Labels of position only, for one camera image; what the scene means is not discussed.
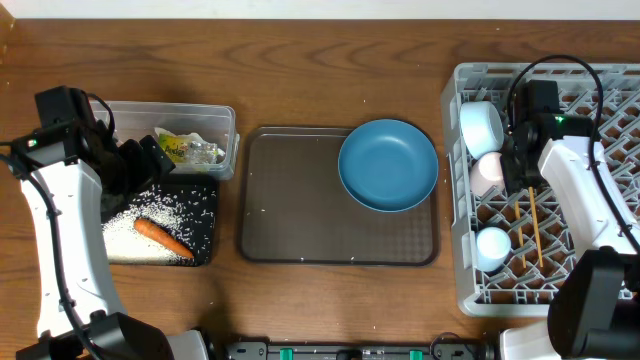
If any foil snack wrapper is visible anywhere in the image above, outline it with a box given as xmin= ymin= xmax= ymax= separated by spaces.
xmin=160 ymin=141 xmax=226 ymax=165

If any dark blue plate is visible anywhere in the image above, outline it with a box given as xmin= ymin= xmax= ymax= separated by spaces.
xmin=337 ymin=119 xmax=439 ymax=213

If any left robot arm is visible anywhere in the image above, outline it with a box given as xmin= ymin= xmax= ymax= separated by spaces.
xmin=1 ymin=86 xmax=215 ymax=359

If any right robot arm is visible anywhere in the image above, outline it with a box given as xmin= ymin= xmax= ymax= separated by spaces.
xmin=498 ymin=80 xmax=639 ymax=359

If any light blue bowl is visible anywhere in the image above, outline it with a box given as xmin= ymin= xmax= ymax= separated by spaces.
xmin=460 ymin=101 xmax=504 ymax=159

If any light blue cup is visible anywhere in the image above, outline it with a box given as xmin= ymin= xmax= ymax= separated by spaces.
xmin=476 ymin=227 xmax=511 ymax=272

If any white rice pile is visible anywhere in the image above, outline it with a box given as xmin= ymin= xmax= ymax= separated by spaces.
xmin=102 ymin=181 xmax=217 ymax=266

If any grey dishwasher rack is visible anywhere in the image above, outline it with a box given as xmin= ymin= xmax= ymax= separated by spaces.
xmin=440 ymin=63 xmax=639 ymax=317

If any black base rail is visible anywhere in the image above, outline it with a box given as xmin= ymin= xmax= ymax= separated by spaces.
xmin=223 ymin=338 xmax=500 ymax=360

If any brown serving tray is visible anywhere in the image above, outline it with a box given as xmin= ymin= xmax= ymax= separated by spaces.
xmin=237 ymin=127 xmax=440 ymax=267

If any orange carrot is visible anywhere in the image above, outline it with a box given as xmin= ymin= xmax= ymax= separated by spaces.
xmin=134 ymin=218 xmax=194 ymax=259

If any wooden chopstick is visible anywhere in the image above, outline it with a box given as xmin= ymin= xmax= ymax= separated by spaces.
xmin=528 ymin=186 xmax=544 ymax=268
xmin=514 ymin=199 xmax=527 ymax=269

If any clear plastic bin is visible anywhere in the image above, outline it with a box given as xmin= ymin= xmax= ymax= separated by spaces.
xmin=106 ymin=101 xmax=240 ymax=181

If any pink white cup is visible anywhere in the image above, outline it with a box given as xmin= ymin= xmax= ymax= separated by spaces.
xmin=470 ymin=152 xmax=505 ymax=196

